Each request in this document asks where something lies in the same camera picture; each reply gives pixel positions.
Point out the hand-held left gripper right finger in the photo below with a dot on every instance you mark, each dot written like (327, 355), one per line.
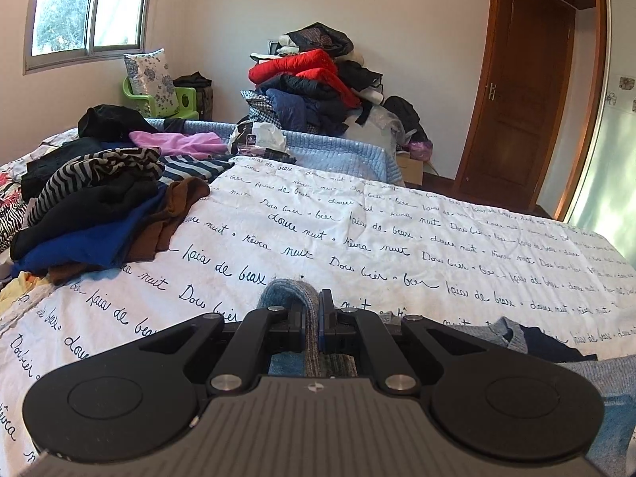
(326, 328)

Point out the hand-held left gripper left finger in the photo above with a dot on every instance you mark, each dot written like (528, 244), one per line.
(298, 330)

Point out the grey sweater with navy sleeves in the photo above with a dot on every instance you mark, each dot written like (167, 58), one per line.
(309, 304)

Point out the heap of dark clothes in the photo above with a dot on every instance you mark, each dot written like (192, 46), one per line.
(298, 105)

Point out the white script-printed bed cover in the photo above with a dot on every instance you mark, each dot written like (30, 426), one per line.
(397, 258)

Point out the light blue quilt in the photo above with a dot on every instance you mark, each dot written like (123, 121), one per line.
(338, 155)

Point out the cardboard box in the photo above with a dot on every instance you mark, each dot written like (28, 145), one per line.
(410, 169)

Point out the pink bag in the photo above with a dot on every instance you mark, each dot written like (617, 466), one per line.
(420, 149)

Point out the purple garment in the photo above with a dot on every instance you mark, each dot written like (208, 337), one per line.
(184, 143)

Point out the black backpack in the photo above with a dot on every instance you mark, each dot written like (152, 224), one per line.
(405, 114)

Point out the pile of mixed garments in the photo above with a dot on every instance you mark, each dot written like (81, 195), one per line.
(89, 208)

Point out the dark suitcase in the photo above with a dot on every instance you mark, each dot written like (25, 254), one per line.
(201, 97)

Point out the green plastic chair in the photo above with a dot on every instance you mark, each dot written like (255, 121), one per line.
(186, 100)

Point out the red puffer jacket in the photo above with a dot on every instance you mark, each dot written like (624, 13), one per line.
(298, 67)

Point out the yellow cloth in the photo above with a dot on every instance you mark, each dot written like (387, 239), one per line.
(22, 288)

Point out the brown wooden door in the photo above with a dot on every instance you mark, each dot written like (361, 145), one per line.
(512, 109)

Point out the floral pillow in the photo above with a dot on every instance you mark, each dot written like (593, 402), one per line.
(154, 77)

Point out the frosted wardrobe door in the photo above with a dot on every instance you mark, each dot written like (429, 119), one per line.
(616, 159)

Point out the sliding glass window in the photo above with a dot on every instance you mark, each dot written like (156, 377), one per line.
(64, 5)

